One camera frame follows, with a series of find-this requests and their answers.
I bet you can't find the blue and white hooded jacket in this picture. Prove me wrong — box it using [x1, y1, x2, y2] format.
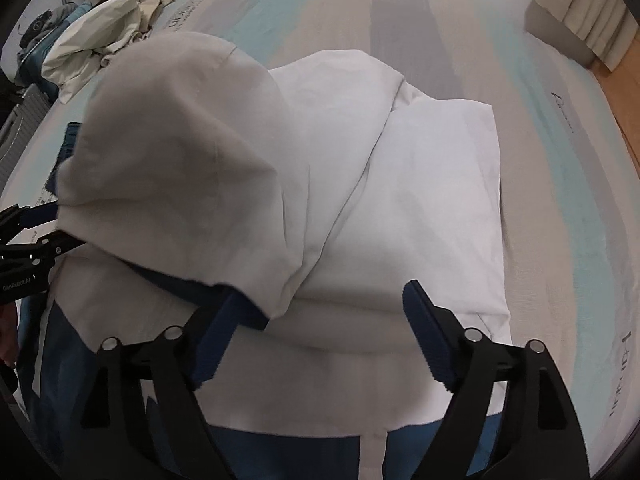
[24, 32, 511, 479]

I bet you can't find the person's left hand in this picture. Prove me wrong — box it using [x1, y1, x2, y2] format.
[0, 302, 18, 368]

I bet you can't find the grey hard suitcase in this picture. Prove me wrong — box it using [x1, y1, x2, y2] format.
[0, 84, 51, 190]

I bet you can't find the cream crumpled garment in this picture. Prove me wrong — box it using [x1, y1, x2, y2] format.
[41, 0, 174, 104]

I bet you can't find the clutter on teal suitcase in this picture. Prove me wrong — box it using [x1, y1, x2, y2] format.
[20, 2, 78, 50]

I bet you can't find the wooden headboard panel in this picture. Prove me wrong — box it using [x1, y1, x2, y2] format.
[591, 35, 640, 171]

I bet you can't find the striped bed mattress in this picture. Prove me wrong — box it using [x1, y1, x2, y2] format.
[1, 0, 639, 479]

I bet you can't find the beige right curtain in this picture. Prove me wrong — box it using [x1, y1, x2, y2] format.
[525, 0, 639, 72]

